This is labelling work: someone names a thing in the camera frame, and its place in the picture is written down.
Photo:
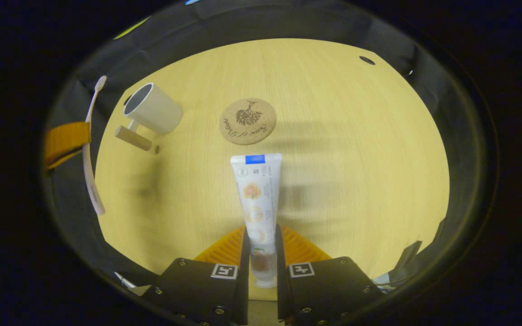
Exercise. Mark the pale pink toothbrush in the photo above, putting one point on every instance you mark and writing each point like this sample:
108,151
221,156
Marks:
88,167

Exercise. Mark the small black desk cap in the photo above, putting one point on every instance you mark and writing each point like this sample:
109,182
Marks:
367,60

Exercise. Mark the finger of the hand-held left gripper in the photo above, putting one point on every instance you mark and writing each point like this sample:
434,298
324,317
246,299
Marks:
66,140

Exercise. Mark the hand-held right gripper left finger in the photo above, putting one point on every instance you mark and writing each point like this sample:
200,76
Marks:
244,280

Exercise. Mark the round cork coaster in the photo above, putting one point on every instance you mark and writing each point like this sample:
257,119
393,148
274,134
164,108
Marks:
248,121

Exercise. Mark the light wooden desktop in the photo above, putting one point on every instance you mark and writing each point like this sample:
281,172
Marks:
356,158

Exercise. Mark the white toothpaste tube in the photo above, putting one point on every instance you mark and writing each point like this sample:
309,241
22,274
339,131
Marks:
257,199

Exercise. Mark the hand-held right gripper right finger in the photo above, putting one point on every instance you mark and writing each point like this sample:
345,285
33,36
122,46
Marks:
281,290

